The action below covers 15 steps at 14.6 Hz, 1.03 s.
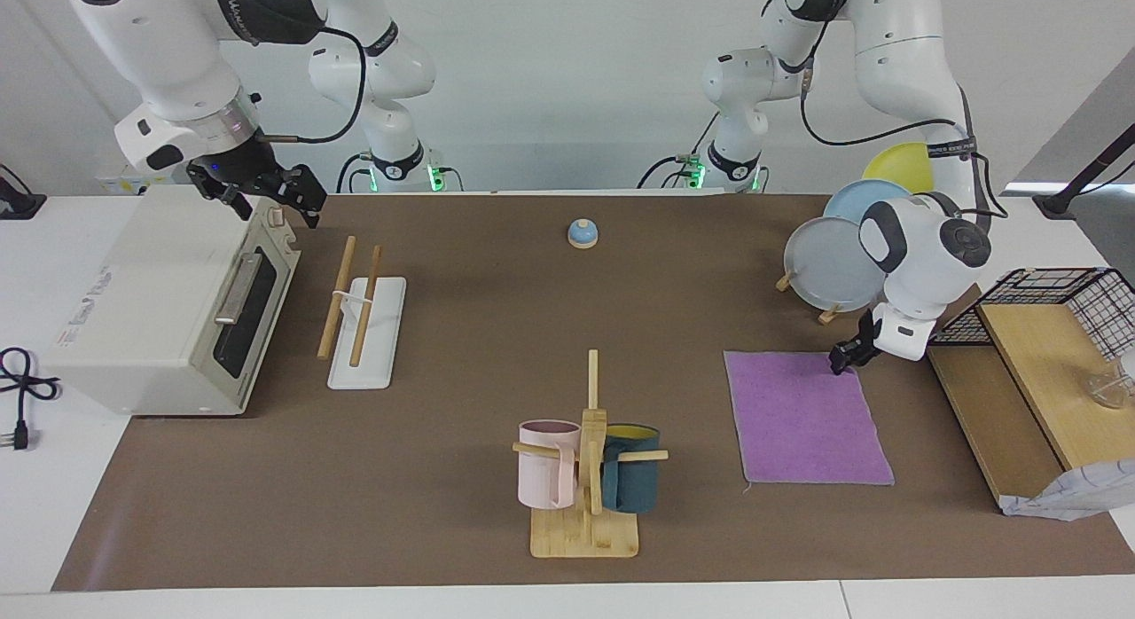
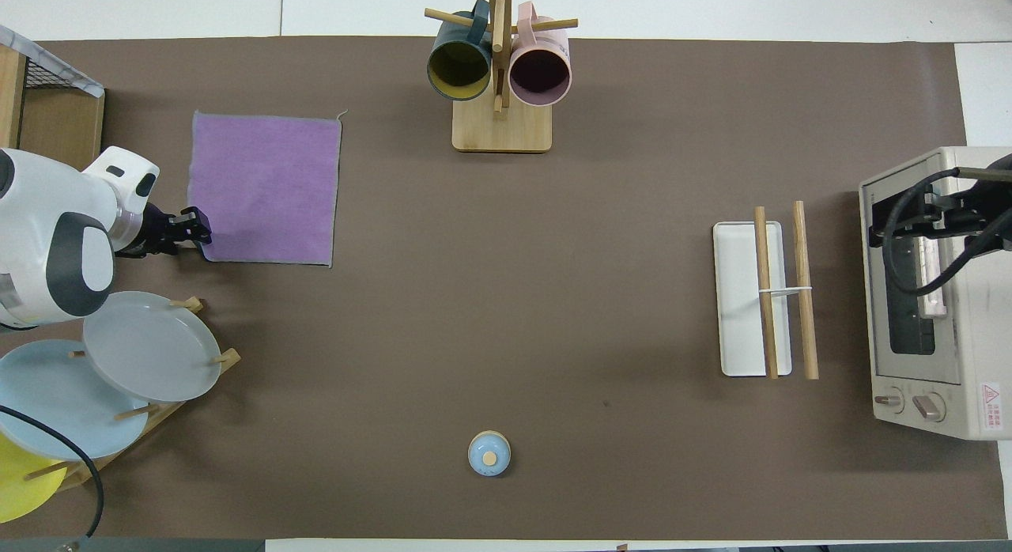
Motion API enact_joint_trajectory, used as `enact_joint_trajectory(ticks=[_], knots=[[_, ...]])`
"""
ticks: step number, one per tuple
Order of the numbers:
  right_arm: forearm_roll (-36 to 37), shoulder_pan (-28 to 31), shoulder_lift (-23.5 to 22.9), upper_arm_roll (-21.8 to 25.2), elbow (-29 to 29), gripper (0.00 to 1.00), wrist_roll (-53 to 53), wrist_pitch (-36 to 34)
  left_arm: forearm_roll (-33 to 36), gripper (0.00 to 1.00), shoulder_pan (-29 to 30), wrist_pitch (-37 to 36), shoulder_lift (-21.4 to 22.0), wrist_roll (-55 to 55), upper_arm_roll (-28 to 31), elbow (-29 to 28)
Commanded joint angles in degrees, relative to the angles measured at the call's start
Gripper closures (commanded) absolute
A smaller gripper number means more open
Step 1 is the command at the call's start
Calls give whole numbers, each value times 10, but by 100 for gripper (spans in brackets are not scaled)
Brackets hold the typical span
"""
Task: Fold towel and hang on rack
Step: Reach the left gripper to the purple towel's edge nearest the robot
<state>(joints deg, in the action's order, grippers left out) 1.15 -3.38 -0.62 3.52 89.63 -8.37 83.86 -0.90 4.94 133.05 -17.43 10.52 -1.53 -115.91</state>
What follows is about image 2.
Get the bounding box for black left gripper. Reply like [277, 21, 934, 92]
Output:
[119, 204, 213, 256]

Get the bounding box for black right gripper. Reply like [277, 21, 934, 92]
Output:
[868, 153, 1012, 248]

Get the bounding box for purple and grey towel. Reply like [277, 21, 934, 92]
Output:
[188, 111, 349, 268]

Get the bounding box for wooden plate rack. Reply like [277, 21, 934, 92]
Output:
[24, 297, 241, 491]

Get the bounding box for white towel rack wooden rods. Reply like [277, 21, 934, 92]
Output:
[712, 201, 820, 380]

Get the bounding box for pale grey plate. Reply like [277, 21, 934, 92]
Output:
[82, 290, 223, 403]

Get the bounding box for cream toaster oven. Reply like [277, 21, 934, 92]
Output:
[859, 146, 1012, 441]

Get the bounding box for wooden shelf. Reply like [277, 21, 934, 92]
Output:
[0, 42, 106, 173]

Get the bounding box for white marbled paper sheet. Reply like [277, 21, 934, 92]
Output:
[0, 24, 106, 99]

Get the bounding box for light blue plate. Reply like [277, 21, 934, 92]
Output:
[0, 339, 151, 460]

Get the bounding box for dark teal mug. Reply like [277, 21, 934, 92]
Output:
[427, 0, 495, 102]

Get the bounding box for yellow plate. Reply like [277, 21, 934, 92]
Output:
[0, 432, 69, 524]

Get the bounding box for wooden mug tree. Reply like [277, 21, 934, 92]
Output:
[425, 0, 579, 153]

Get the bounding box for brown table mat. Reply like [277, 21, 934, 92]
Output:
[0, 36, 1009, 541]

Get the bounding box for small blue bell wooden knob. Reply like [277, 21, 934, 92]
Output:
[467, 430, 512, 478]

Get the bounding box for pink mug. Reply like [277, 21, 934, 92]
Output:
[508, 2, 572, 108]

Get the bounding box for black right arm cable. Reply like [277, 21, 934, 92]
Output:
[882, 166, 1012, 296]

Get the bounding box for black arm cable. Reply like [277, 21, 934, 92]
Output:
[882, 166, 1012, 296]
[0, 406, 105, 537]

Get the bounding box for black wire basket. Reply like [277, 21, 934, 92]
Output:
[16, 54, 60, 90]

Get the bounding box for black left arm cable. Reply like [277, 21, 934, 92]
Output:
[0, 406, 105, 537]

